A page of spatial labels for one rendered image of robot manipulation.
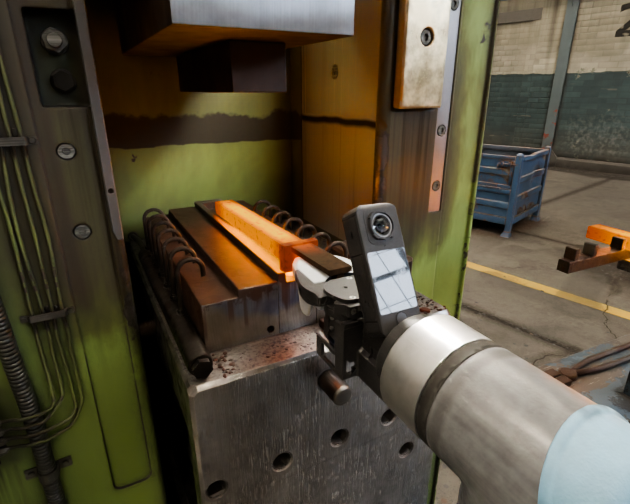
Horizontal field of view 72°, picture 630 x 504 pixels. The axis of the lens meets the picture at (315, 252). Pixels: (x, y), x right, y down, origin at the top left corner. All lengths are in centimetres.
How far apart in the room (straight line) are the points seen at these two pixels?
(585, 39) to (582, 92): 75
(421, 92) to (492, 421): 58
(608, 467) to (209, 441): 40
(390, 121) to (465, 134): 19
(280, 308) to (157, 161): 50
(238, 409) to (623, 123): 774
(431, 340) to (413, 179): 51
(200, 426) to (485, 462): 33
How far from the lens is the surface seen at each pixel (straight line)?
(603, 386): 98
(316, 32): 52
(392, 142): 76
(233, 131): 98
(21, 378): 68
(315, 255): 48
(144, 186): 96
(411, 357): 32
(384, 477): 77
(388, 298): 37
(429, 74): 77
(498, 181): 411
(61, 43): 60
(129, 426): 77
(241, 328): 55
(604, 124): 809
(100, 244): 63
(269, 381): 53
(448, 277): 96
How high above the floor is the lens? 121
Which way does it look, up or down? 21 degrees down
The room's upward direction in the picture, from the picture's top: straight up
